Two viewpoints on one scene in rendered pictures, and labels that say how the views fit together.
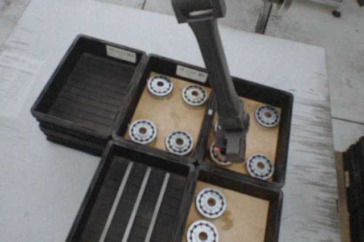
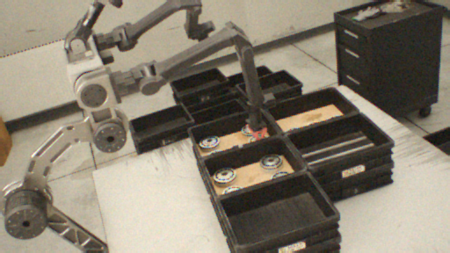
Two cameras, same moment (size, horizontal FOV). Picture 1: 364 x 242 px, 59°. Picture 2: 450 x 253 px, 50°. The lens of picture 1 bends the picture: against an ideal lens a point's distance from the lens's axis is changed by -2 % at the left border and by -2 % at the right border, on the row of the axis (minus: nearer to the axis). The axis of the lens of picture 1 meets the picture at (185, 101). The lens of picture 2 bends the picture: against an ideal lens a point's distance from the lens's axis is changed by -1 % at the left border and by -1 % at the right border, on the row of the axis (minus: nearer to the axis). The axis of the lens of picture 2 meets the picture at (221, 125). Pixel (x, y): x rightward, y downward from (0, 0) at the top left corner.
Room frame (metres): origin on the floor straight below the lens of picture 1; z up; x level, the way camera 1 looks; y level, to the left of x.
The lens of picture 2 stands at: (1.13, 1.66, 2.15)
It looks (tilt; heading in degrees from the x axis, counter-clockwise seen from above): 31 degrees down; 256
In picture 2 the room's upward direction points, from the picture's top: 12 degrees counter-clockwise
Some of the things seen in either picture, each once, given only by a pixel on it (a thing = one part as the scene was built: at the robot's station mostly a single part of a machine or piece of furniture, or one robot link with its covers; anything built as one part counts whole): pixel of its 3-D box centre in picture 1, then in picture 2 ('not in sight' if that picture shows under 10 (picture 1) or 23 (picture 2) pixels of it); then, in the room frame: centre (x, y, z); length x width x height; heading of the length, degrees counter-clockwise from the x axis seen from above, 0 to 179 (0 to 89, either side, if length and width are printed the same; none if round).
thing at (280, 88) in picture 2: not in sight; (272, 112); (0.03, -1.19, 0.37); 0.40 x 0.30 x 0.45; 0
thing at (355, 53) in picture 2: not in sight; (387, 66); (-0.92, -1.14, 0.45); 0.60 x 0.45 x 0.90; 0
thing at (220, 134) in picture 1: (232, 137); (255, 118); (0.51, -0.17, 1.00); 0.10 x 0.07 x 0.07; 91
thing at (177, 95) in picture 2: not in sight; (204, 106); (0.43, -1.59, 0.37); 0.40 x 0.30 x 0.45; 0
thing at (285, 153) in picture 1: (248, 126); (232, 133); (0.61, -0.24, 0.92); 0.40 x 0.30 x 0.02; 175
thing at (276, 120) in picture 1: (267, 115); (209, 141); (0.71, -0.33, 0.86); 0.10 x 0.10 x 0.01
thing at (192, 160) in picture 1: (169, 104); (251, 166); (0.64, 0.06, 0.92); 0.40 x 0.30 x 0.02; 175
